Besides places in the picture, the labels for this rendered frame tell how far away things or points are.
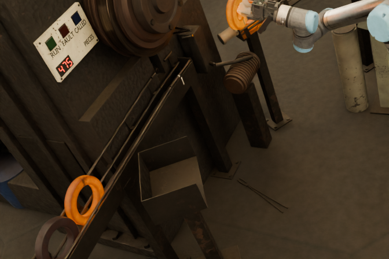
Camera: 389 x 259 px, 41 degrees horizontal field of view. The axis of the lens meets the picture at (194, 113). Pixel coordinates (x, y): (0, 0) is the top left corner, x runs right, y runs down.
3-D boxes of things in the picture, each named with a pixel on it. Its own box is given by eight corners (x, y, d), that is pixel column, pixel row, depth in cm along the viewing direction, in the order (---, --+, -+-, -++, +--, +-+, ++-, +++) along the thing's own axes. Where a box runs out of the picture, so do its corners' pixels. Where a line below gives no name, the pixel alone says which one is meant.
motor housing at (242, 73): (246, 150, 290) (217, 75, 258) (260, 123, 303) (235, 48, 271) (267, 153, 283) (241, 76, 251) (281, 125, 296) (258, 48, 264)
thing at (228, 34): (220, 42, 261) (215, 33, 258) (234, 32, 262) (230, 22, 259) (226, 46, 257) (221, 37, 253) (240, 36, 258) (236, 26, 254)
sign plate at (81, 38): (57, 82, 196) (32, 43, 185) (95, 40, 211) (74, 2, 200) (61, 82, 194) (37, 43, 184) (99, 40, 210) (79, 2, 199)
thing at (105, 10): (127, 80, 216) (74, -22, 187) (178, 15, 244) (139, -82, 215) (139, 80, 212) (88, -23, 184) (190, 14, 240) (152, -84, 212)
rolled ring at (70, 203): (63, 217, 185) (57, 215, 187) (94, 231, 199) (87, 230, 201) (81, 168, 192) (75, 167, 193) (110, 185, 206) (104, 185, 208)
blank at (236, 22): (221, 8, 231) (228, 8, 229) (234, -12, 240) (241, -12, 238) (232, 37, 240) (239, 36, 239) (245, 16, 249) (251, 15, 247)
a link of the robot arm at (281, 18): (291, 19, 234) (284, 32, 228) (281, 17, 235) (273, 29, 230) (293, 2, 227) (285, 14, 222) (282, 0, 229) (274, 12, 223)
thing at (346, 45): (343, 112, 288) (327, 34, 257) (349, 97, 295) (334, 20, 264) (366, 114, 282) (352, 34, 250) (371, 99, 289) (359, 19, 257)
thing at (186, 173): (204, 307, 227) (140, 202, 183) (196, 257, 247) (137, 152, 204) (249, 292, 225) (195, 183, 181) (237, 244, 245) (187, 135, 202)
